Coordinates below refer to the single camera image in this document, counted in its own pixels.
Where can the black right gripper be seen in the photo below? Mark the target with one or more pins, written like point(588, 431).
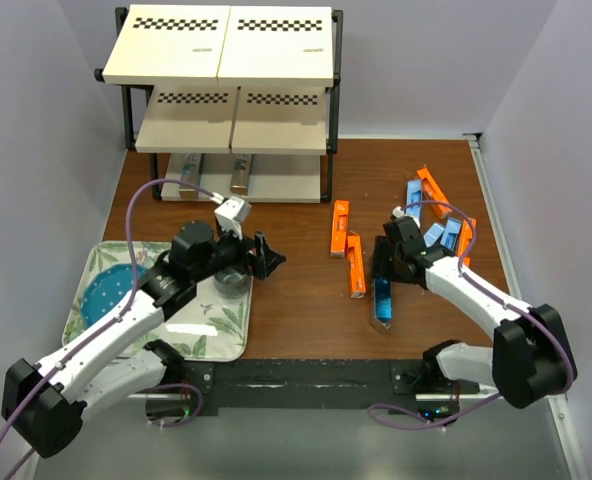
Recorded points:
point(379, 268)

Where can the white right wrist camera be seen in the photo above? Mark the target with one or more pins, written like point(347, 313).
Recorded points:
point(398, 213)

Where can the light blue toothpaste box tilted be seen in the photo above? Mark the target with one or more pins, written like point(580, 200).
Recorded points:
point(433, 234)

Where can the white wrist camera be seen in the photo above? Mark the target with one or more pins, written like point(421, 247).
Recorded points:
point(231, 214)
point(398, 213)

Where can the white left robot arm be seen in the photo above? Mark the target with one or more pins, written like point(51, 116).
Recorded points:
point(47, 403)

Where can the orange toothpaste box left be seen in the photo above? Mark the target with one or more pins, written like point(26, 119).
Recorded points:
point(339, 228)

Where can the black frame three-tier shelf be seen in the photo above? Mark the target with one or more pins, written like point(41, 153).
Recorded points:
point(223, 80)

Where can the metallic blue toothpaste box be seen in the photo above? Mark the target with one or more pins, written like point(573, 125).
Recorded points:
point(381, 305)

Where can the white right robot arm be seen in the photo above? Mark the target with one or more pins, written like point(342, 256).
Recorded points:
point(530, 356)

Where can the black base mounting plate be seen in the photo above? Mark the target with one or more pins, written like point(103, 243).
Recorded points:
point(318, 384)

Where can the orange toothpaste box upper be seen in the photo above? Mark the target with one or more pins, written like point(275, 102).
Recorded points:
point(432, 191)

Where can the orange toothpaste box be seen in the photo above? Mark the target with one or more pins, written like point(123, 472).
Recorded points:
point(465, 239)
point(432, 191)
point(355, 263)
point(339, 228)

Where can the grey ceramic mug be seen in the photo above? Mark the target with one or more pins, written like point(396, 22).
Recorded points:
point(231, 284)

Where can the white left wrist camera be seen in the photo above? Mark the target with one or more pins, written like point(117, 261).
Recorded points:
point(231, 214)

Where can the teal dotted plate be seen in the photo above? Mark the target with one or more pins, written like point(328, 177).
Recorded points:
point(105, 291)

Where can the orange toothpaste box right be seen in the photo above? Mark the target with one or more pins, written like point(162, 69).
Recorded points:
point(465, 239)

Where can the blue toothpaste box right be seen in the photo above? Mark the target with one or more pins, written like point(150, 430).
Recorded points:
point(451, 234)

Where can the blue toothpaste box upper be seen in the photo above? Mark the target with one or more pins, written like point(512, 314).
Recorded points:
point(413, 198)

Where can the leaf-patterned white tray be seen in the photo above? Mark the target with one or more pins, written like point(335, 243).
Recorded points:
point(208, 328)

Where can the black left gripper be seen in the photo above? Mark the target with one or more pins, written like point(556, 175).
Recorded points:
point(266, 259)

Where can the silver blue toothpaste box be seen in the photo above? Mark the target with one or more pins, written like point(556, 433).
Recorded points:
point(191, 173)
point(240, 178)

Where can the orange toothpaste box centre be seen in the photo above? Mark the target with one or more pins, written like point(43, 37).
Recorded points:
point(355, 263)

